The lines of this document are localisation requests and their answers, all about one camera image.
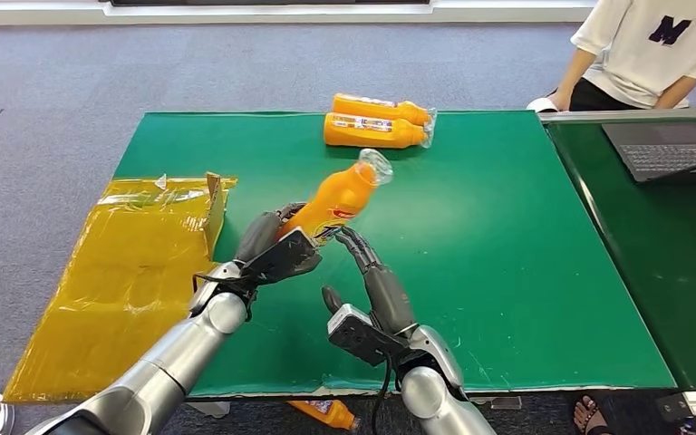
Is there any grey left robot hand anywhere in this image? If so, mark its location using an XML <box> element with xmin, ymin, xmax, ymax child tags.
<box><xmin>234</xmin><ymin>202</ymin><xmax>310</xmax><ymax>266</ymax></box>

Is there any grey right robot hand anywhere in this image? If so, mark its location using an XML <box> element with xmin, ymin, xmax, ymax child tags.
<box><xmin>322</xmin><ymin>227</ymin><xmax>416</xmax><ymax>337</ymax></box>

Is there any orange Tide detergent bottle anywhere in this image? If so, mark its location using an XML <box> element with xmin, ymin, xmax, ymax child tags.
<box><xmin>278</xmin><ymin>148</ymin><xmax>395</xmax><ymax>247</ymax></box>

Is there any orange bottle under table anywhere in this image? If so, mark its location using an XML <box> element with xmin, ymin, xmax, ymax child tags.
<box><xmin>286</xmin><ymin>400</ymin><xmax>362</xmax><ymax>433</ymax></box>

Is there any green table mat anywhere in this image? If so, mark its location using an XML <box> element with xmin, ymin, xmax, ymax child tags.
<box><xmin>113</xmin><ymin>110</ymin><xmax>678</xmax><ymax>398</ymax></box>

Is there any yellow plastic-wrapped flat cardboard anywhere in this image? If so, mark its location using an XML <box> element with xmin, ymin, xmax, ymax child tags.
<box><xmin>2</xmin><ymin>172</ymin><xmax>239</xmax><ymax>404</ymax></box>

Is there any person's foot in sandal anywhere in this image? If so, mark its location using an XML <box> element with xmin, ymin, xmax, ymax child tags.
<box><xmin>572</xmin><ymin>395</ymin><xmax>612</xmax><ymax>435</ymax></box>

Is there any white shoe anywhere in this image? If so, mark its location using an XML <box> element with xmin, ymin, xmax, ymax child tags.
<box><xmin>526</xmin><ymin>95</ymin><xmax>560</xmax><ymax>114</ymax></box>

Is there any green-topped side table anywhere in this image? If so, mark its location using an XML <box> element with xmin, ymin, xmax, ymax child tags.
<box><xmin>537</xmin><ymin>108</ymin><xmax>696</xmax><ymax>394</ymax></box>

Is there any dark grey laptop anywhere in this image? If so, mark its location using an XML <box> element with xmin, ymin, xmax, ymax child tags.
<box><xmin>601</xmin><ymin>121</ymin><xmax>696</xmax><ymax>184</ymax></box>

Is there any person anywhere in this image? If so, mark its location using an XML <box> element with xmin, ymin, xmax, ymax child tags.
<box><xmin>547</xmin><ymin>0</ymin><xmax>696</xmax><ymax>113</ymax></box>

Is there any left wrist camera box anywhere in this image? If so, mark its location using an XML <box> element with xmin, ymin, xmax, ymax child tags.
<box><xmin>241</xmin><ymin>227</ymin><xmax>324</xmax><ymax>287</ymax></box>

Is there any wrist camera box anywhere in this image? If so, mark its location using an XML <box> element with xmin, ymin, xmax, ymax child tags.
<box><xmin>326</xmin><ymin>303</ymin><xmax>411</xmax><ymax>368</ymax></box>
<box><xmin>241</xmin><ymin>227</ymin><xmax>324</xmax><ymax>287</ymax></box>

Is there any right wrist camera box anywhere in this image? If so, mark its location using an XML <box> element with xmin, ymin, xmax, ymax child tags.
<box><xmin>326</xmin><ymin>303</ymin><xmax>411</xmax><ymax>368</ymax></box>

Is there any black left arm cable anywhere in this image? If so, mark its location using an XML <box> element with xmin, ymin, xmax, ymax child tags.
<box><xmin>191</xmin><ymin>271</ymin><xmax>256</xmax><ymax>303</ymax></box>

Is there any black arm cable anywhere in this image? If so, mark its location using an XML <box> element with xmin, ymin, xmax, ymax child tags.
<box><xmin>191</xmin><ymin>271</ymin><xmax>256</xmax><ymax>303</ymax></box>
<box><xmin>371</xmin><ymin>353</ymin><xmax>396</xmax><ymax>435</ymax></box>

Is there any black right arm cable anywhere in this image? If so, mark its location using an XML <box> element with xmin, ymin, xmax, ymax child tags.
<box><xmin>371</xmin><ymin>353</ymin><xmax>396</xmax><ymax>435</ymax></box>

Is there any clear bracket under table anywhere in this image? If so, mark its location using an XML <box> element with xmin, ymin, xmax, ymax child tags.
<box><xmin>472</xmin><ymin>396</ymin><xmax>524</xmax><ymax>411</ymax></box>

